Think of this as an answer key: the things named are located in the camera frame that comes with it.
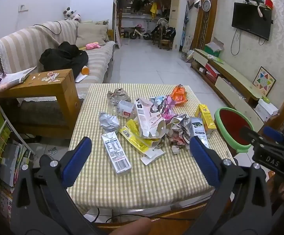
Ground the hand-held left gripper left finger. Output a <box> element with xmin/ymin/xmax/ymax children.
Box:
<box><xmin>11</xmin><ymin>136</ymin><xmax>101</xmax><ymax>235</ymax></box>

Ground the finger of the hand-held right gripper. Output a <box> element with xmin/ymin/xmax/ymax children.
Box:
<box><xmin>263</xmin><ymin>126</ymin><xmax>284</xmax><ymax>145</ymax></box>
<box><xmin>239</xmin><ymin>126</ymin><xmax>265</xmax><ymax>150</ymax></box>

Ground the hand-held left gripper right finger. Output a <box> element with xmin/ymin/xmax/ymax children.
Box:
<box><xmin>189</xmin><ymin>136</ymin><xmax>273</xmax><ymax>235</ymax></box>

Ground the red bin with green rim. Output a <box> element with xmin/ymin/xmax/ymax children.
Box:
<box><xmin>214</xmin><ymin>107</ymin><xmax>255</xmax><ymax>152</ymax></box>

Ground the grey green carton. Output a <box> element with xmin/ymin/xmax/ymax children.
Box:
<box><xmin>190</xmin><ymin>117</ymin><xmax>210</xmax><ymax>147</ymax></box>

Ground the white milk carton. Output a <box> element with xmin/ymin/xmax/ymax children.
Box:
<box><xmin>101</xmin><ymin>131</ymin><xmax>132</xmax><ymax>175</ymax></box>

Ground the printed wrapper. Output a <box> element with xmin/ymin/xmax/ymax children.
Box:
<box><xmin>166</xmin><ymin>114</ymin><xmax>192</xmax><ymax>155</ymax></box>

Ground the yellow box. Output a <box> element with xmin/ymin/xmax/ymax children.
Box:
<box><xmin>195</xmin><ymin>104</ymin><xmax>216</xmax><ymax>135</ymax></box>

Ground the silver foil wrapper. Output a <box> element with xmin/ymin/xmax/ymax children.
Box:
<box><xmin>98</xmin><ymin>112</ymin><xmax>121</xmax><ymax>133</ymax></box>

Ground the white torn paper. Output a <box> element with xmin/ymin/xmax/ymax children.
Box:
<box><xmin>141</xmin><ymin>149</ymin><xmax>165</xmax><ymax>166</ymax></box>

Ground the yellow packet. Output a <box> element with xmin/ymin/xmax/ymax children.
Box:
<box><xmin>119</xmin><ymin>119</ymin><xmax>157</xmax><ymax>153</ymax></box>

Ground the pink wrapper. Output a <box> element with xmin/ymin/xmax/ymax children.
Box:
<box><xmin>160</xmin><ymin>95</ymin><xmax>177</xmax><ymax>120</ymax></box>

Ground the orange wrapper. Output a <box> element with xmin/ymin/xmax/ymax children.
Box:
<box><xmin>171</xmin><ymin>84</ymin><xmax>188</xmax><ymax>104</ymax></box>

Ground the pink white carton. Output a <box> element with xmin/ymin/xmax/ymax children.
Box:
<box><xmin>134</xmin><ymin>97</ymin><xmax>167</xmax><ymax>139</ymax></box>

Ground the brown wrapper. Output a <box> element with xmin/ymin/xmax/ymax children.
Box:
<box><xmin>107</xmin><ymin>88</ymin><xmax>129</xmax><ymax>104</ymax></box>

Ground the white cardboard box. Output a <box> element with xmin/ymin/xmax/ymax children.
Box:
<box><xmin>255</xmin><ymin>99</ymin><xmax>279</xmax><ymax>122</ymax></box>

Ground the checkered tablecloth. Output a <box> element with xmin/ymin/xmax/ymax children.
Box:
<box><xmin>67</xmin><ymin>83</ymin><xmax>235</xmax><ymax>210</ymax></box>

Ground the star checkers board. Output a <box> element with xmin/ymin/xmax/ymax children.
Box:
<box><xmin>252</xmin><ymin>66</ymin><xmax>276</xmax><ymax>97</ymax></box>

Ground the long television cabinet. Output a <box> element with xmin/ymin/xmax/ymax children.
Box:
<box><xmin>191</xmin><ymin>48</ymin><xmax>266</xmax><ymax>123</ymax></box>

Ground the wooden side table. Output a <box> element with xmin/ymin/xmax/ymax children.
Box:
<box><xmin>0</xmin><ymin>69</ymin><xmax>83</xmax><ymax>130</ymax></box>

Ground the flat red box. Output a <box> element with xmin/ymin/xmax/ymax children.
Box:
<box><xmin>204</xmin><ymin>63</ymin><xmax>221</xmax><ymax>77</ymax></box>

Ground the green packet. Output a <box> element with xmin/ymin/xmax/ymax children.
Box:
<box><xmin>207</xmin><ymin>54</ymin><xmax>224</xmax><ymax>63</ymax></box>

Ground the open green cardboard box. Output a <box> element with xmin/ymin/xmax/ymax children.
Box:
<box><xmin>204</xmin><ymin>37</ymin><xmax>224</xmax><ymax>58</ymax></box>

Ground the open magazine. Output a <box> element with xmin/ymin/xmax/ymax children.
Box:
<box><xmin>0</xmin><ymin>66</ymin><xmax>37</xmax><ymax>86</ymax></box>

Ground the black jacket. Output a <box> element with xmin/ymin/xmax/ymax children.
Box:
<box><xmin>39</xmin><ymin>42</ymin><xmax>89</xmax><ymax>79</ymax></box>

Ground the black television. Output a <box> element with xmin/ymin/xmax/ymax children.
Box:
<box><xmin>231</xmin><ymin>2</ymin><xmax>273</xmax><ymax>41</ymax></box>

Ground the pink plush toy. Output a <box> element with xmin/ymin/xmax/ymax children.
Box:
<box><xmin>85</xmin><ymin>42</ymin><xmax>101</xmax><ymax>51</ymax></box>

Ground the beige pillow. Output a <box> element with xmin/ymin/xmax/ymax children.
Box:
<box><xmin>76</xmin><ymin>23</ymin><xmax>109</xmax><ymax>46</ymax></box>

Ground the striped beige sofa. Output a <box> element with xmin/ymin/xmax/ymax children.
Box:
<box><xmin>0</xmin><ymin>20</ymin><xmax>116</xmax><ymax>137</ymax></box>

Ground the standing air conditioner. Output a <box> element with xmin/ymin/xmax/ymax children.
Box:
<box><xmin>169</xmin><ymin>0</ymin><xmax>187</xmax><ymax>52</ymax></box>

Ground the white balance bike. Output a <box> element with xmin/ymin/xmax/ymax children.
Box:
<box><xmin>129</xmin><ymin>28</ymin><xmax>152</xmax><ymax>40</ymax></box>

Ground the panda plush toy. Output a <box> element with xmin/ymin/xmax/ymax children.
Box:
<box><xmin>63</xmin><ymin>7</ymin><xmax>82</xmax><ymax>22</ymax></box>

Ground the black hanging garment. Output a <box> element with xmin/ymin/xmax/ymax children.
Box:
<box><xmin>132</xmin><ymin>0</ymin><xmax>149</xmax><ymax>14</ymax></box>

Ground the television cable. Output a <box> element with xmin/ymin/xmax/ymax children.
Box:
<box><xmin>231</xmin><ymin>28</ymin><xmax>241</xmax><ymax>56</ymax></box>

